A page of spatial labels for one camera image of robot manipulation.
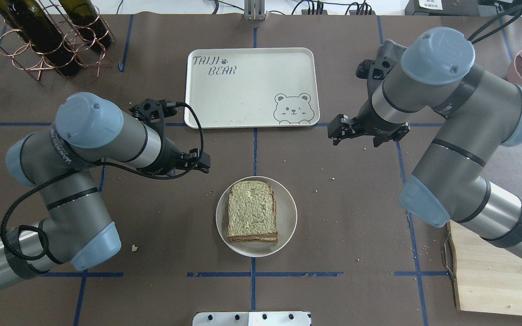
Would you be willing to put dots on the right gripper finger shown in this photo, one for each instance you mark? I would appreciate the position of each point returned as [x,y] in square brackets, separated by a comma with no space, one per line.
[340,128]

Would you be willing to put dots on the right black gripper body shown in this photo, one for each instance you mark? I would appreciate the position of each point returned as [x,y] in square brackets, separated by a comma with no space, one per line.
[372,122]

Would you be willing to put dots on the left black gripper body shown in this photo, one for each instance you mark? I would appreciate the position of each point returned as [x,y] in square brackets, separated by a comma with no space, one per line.
[169,159]

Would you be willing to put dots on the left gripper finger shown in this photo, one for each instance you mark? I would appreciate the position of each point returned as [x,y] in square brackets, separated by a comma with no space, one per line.
[199,160]

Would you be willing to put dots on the bread slice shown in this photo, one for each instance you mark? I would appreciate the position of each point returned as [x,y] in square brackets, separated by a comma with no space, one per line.
[252,209]
[253,239]

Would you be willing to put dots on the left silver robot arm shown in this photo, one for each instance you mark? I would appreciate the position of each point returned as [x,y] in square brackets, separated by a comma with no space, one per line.
[63,217]

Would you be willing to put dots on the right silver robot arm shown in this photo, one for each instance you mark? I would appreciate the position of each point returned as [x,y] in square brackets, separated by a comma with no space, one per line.
[481,112]

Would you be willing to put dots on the white bear tray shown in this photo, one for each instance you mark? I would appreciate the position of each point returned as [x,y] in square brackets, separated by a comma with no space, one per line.
[251,88]

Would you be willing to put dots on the grey folded cloth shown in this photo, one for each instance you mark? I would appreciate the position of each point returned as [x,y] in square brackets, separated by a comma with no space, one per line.
[392,50]

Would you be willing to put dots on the bread slice under egg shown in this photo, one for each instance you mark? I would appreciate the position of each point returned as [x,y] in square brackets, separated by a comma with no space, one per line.
[253,239]

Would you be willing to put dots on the black box device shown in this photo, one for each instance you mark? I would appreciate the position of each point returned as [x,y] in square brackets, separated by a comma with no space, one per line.
[442,8]

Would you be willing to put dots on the dark wine bottle right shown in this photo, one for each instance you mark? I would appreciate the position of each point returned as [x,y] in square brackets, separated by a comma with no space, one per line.
[91,28]

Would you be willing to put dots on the dark wine bottle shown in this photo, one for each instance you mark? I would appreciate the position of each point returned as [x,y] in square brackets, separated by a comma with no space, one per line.
[91,28]
[43,35]

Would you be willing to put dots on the dark wine bottle left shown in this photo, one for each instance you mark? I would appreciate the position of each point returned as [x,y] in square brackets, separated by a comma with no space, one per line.
[43,35]

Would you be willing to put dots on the wooden cutting board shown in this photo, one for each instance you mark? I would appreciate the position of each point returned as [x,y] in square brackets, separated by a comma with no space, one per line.
[487,279]

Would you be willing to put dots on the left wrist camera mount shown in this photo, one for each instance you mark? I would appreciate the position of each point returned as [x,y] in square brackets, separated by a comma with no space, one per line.
[150,110]

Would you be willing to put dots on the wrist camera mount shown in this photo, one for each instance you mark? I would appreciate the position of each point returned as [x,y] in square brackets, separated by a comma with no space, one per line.
[374,71]
[150,110]

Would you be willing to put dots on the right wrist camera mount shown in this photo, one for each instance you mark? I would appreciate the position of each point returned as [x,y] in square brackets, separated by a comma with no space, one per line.
[374,71]

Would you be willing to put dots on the aluminium frame post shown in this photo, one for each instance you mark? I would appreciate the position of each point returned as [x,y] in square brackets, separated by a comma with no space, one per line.
[254,10]

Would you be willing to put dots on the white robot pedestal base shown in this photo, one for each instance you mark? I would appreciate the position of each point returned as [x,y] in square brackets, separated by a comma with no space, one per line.
[267,318]

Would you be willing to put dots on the copper wire bottle rack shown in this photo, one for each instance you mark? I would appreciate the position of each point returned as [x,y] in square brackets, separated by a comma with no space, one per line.
[18,50]

